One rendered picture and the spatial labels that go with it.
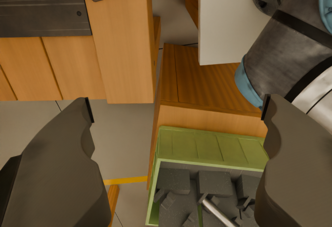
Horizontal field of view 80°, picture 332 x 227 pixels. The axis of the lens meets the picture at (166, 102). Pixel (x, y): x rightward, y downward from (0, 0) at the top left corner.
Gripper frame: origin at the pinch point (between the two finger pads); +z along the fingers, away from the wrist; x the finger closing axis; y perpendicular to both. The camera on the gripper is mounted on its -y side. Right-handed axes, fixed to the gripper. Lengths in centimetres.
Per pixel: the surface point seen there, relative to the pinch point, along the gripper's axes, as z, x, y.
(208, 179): 41, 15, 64
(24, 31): 39, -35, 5
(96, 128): 129, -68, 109
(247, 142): 46, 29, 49
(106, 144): 129, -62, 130
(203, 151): 39, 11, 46
